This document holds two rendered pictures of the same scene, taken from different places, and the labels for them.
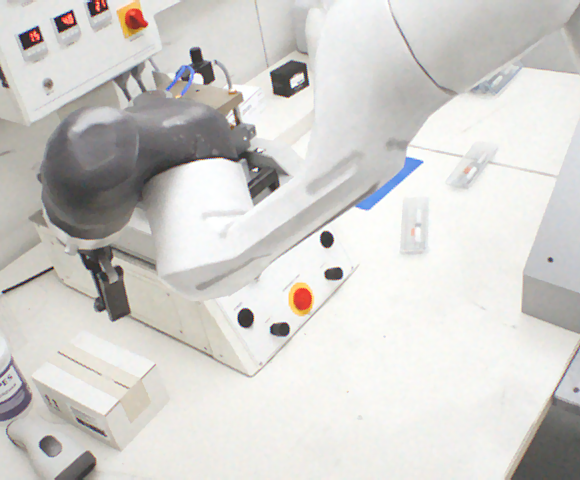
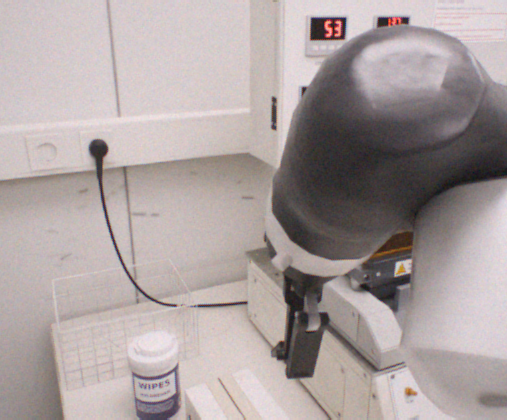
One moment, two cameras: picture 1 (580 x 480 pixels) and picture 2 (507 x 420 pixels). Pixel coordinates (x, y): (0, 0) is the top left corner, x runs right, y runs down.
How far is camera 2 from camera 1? 0.37 m
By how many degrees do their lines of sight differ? 23
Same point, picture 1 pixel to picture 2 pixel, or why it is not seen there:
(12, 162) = (251, 207)
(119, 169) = (433, 125)
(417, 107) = not seen: outside the picture
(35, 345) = (204, 362)
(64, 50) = not seen: hidden behind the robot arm
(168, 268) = (436, 340)
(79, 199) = (338, 162)
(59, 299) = (240, 331)
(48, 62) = not seen: hidden behind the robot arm
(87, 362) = (240, 402)
